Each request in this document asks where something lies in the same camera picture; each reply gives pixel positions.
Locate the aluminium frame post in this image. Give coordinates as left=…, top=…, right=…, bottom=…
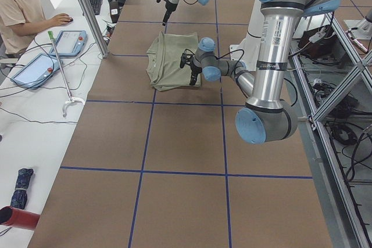
left=78, top=0, right=109, bottom=58

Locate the far blue teach pendant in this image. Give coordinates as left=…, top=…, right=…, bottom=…
left=54, top=30, right=87, bottom=57

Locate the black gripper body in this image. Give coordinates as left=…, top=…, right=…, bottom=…
left=156, top=0, right=178, bottom=16
left=180, top=51, right=202, bottom=79

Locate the red cylinder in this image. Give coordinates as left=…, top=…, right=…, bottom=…
left=1, top=206, right=40, bottom=231

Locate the folded dark blue umbrella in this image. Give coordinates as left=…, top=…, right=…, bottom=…
left=10, top=168, right=34, bottom=210

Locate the near blue teach pendant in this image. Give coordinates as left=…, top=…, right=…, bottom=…
left=10, top=53, right=59, bottom=89

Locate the blue teach pendant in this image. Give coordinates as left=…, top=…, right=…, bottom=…
left=10, top=53, right=59, bottom=89
left=54, top=30, right=87, bottom=57

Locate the black power adapter box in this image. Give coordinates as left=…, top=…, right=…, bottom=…
left=109, top=0, right=120, bottom=23

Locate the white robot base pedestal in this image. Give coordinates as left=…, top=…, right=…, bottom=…
left=228, top=0, right=262, bottom=70

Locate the person's hand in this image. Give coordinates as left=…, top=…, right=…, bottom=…
left=51, top=13, right=71, bottom=27

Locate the olive green long-sleeve shirt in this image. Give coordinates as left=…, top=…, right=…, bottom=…
left=146, top=31, right=199, bottom=91

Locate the seated person beige shirt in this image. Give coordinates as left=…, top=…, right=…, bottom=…
left=1, top=0, right=53, bottom=58

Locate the reacher grabber stick green handle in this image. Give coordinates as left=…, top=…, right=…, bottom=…
left=48, top=31, right=85, bottom=117

